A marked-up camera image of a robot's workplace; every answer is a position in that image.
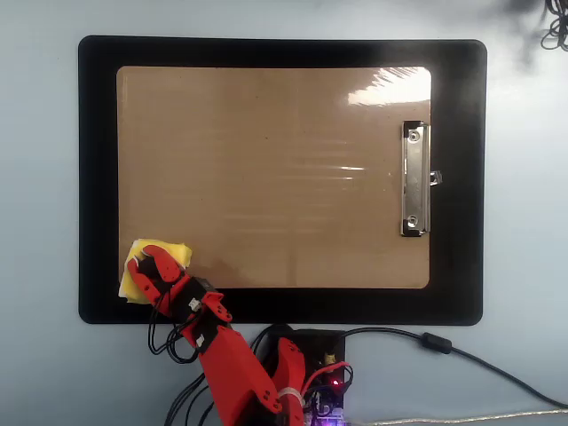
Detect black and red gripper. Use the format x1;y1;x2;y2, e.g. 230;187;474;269
125;244;219;321

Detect yellow sponge with black knob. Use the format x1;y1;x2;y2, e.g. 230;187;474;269
118;238;194;306

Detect black robot base with electronics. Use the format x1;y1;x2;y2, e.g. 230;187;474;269
251;324;348;426

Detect brown clipboard board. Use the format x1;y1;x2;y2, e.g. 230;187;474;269
115;65;432;290

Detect black rectangular desk mat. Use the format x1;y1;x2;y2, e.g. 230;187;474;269
77;35;488;327

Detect metal clipboard clip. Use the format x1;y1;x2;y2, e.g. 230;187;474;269
400;120;444;238

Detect black servo cables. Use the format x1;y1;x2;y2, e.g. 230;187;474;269
146;290;209;426

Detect red wire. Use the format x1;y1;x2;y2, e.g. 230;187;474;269
304;360;355;397

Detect black power cable with ferrite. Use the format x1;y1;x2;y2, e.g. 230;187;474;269
342;327;568;410

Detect silver USB cable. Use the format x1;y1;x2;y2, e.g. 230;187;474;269
345;409;568;426

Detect tangled black cable bundle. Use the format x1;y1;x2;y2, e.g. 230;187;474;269
540;0;568;52

